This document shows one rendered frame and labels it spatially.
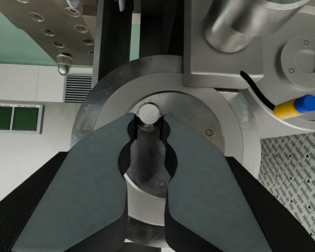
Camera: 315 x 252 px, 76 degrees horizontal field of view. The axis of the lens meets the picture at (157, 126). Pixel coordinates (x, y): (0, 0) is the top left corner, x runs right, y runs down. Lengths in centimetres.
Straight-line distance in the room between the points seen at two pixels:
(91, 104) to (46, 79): 316
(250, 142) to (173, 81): 8
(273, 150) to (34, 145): 49
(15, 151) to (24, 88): 287
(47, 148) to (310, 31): 51
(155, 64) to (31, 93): 320
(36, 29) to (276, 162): 48
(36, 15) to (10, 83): 310
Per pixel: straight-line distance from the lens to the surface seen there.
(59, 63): 55
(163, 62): 17
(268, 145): 37
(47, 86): 328
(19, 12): 45
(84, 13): 38
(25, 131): 56
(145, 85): 16
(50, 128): 54
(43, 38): 51
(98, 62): 18
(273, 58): 21
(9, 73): 359
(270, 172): 36
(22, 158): 56
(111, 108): 16
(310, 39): 23
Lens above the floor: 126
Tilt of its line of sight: 8 degrees down
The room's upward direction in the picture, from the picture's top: 178 degrees counter-clockwise
